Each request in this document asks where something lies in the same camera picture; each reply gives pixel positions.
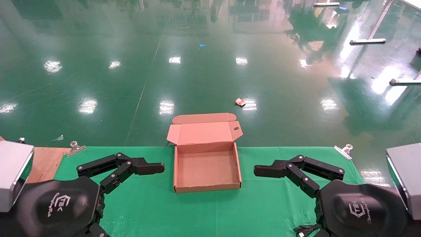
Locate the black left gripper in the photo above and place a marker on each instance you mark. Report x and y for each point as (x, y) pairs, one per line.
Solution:
(56, 207)

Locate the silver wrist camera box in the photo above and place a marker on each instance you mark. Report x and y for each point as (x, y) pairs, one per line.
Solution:
(408, 174)
(13, 171)

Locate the green table cloth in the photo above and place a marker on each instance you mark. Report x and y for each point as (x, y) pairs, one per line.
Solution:
(148, 204)

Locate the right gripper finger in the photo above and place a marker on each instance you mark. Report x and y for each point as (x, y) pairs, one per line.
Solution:
(269, 170)

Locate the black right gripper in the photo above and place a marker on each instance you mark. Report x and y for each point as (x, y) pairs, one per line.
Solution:
(361, 210)

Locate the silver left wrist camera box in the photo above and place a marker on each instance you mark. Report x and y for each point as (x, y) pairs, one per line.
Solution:
(13, 171)

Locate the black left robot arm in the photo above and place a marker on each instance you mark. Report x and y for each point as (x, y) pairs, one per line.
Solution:
(6, 227)

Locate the open brown cardboard box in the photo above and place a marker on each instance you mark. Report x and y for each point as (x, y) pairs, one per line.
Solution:
(207, 168)

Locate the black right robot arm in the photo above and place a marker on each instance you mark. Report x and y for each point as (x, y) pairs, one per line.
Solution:
(415, 230)

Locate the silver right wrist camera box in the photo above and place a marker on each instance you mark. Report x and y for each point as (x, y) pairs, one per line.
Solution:
(408, 174)

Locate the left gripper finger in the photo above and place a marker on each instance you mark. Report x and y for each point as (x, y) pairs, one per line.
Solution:
(148, 167)

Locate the red floor litter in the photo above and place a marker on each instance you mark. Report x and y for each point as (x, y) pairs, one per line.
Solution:
(240, 102)

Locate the white table leg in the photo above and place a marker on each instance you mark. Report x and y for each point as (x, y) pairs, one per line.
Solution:
(404, 81)
(325, 4)
(368, 41)

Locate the metal binder clip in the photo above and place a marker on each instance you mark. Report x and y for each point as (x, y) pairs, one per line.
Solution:
(75, 149)
(343, 151)

